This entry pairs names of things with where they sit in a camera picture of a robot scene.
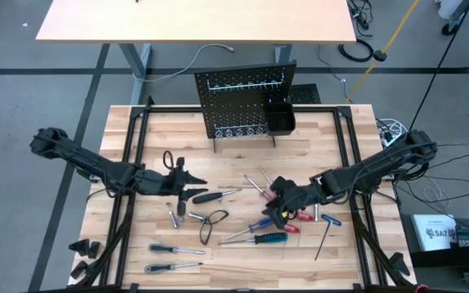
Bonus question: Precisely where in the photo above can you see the black safety glasses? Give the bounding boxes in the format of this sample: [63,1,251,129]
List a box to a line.
[199,209,230,246]

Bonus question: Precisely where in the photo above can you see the black cable bundle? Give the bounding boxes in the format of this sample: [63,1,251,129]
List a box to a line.
[346,0,372,32]
[392,144,469,204]

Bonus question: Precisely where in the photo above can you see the black taut cable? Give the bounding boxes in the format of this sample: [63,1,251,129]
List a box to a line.
[407,0,469,133]

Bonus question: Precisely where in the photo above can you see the black plastic pegboard bin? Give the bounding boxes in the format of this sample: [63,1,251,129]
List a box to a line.
[265,101,296,137]

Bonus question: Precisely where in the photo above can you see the white printed box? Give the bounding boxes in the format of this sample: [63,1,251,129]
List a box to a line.
[411,213,458,252]

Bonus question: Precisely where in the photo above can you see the black handled bit driver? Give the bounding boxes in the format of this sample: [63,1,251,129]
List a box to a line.
[191,188,243,204]

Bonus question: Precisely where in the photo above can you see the black and blue large screwdriver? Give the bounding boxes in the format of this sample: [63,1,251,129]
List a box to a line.
[217,231,289,246]

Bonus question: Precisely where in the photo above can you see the black cable coil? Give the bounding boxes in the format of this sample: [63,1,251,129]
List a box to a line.
[337,38,375,63]

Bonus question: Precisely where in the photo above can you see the blue clear handled screwdriver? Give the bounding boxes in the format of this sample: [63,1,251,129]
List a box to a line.
[224,217,274,242]

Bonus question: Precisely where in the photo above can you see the black aluminium frame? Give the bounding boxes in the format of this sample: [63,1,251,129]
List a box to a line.
[95,95,419,293]

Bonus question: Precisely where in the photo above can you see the grey and black screwdriver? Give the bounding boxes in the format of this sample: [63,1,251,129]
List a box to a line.
[147,243,206,256]
[143,262,204,274]

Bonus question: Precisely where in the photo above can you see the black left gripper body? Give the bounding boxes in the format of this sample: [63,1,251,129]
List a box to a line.
[136,169,186,196]

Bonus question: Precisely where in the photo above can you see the white power strip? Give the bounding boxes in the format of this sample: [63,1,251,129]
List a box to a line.
[376,117,406,150]

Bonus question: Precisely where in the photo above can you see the black metal grate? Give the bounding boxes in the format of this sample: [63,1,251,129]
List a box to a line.
[295,83,322,106]

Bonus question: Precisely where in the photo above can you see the chrome screwdriver ring rail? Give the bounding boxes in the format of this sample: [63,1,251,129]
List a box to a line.
[213,123,269,140]

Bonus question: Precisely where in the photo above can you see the blue T-handle hex key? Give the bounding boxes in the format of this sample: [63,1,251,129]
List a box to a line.
[314,213,343,261]

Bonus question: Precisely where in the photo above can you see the light wooden desk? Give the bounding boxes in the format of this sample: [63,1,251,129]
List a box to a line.
[34,0,357,105]

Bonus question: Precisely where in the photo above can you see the grey cable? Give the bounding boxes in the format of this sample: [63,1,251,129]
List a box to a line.
[132,43,235,84]

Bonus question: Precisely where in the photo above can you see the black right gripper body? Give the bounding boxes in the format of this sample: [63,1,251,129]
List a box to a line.
[285,182,326,211]

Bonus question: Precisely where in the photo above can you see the black metal pegboard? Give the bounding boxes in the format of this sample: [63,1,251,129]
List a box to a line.
[193,60,298,155]

